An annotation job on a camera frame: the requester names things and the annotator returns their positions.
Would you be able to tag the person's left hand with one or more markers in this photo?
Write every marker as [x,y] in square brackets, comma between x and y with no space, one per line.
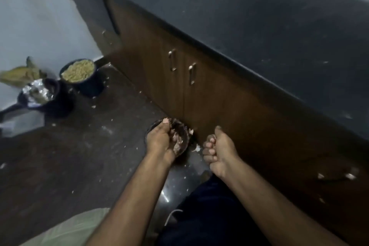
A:
[158,142]

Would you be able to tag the person's dark trousers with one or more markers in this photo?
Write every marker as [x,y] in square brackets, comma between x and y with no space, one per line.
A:
[210,217]

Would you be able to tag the onion peel scraps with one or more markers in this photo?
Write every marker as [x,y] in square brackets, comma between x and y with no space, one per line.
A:
[177,142]

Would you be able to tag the person's right forearm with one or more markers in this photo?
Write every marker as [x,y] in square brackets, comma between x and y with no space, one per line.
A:
[279,208]

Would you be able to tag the pale green cloth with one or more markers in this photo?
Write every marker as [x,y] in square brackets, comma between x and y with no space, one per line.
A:
[72,228]

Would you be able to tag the dark waste bowl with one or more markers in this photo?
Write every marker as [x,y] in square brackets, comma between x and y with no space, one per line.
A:
[182,136]

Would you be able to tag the blue bowl of yellow noodles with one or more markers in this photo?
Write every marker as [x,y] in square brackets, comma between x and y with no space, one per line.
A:
[79,72]

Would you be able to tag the dark pan with foil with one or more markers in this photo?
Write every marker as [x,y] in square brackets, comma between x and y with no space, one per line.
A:
[39,93]

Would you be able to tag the person's left forearm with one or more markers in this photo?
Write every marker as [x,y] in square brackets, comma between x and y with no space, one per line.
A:
[129,205]

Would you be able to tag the yellow plastic bag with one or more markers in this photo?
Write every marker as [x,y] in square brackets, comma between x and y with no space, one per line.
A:
[20,74]

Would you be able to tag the person's right hand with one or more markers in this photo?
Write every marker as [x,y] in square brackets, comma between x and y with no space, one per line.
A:
[223,153]

